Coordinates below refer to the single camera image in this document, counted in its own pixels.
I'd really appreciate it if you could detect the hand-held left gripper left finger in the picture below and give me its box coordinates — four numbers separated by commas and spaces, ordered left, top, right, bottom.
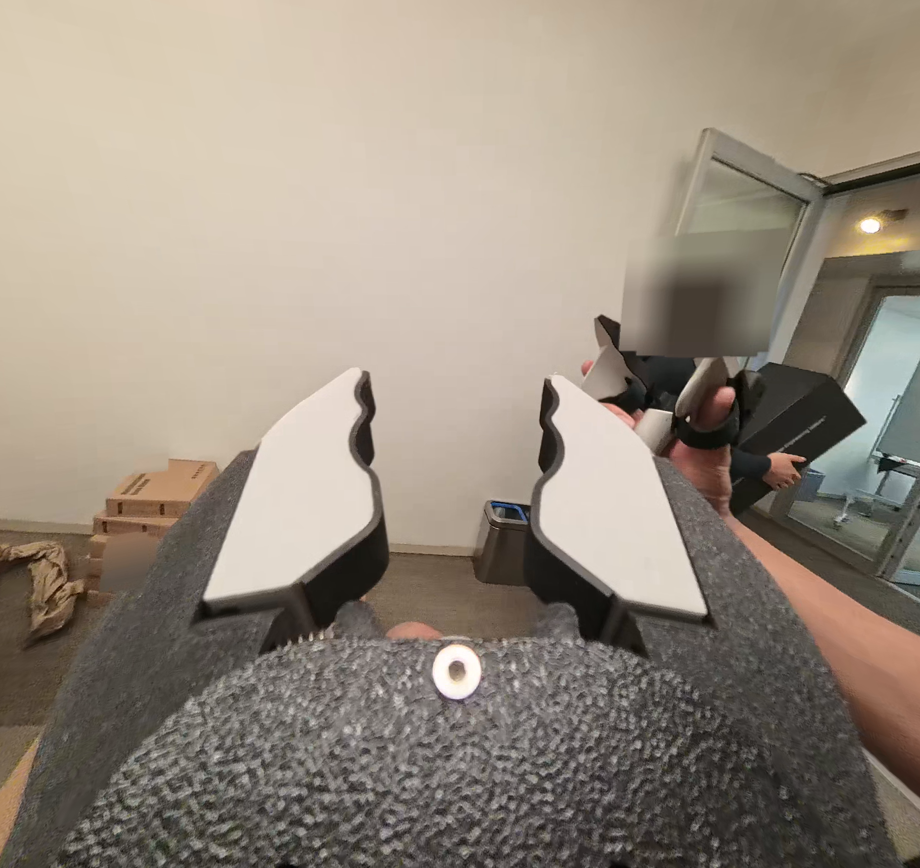
203, 368, 391, 632

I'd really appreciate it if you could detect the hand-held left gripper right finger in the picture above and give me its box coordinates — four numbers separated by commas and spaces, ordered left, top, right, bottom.
523, 374, 710, 642

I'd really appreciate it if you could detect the person's right forearm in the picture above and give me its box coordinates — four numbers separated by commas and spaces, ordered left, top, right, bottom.
722, 512, 920, 799

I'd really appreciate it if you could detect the person's right hand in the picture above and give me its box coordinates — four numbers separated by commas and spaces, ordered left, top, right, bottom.
581, 359, 741, 520

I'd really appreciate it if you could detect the steel trash bin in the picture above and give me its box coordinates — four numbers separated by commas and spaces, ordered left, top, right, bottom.
474, 500, 534, 586

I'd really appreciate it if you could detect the small labelled brown carton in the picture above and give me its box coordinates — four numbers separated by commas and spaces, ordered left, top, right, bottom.
92, 514, 181, 537
106, 458, 220, 518

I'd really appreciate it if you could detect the long black box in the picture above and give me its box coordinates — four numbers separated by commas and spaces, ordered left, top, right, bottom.
729, 361, 867, 517

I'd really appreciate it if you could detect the whiteboard on stand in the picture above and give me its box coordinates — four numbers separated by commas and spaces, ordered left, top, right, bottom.
834, 368, 920, 533

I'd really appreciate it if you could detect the crumpled brown packing paper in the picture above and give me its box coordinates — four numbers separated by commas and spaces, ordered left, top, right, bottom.
0, 541, 89, 650

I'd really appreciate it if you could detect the metal door frame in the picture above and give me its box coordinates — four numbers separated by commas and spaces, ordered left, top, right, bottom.
780, 153, 920, 583

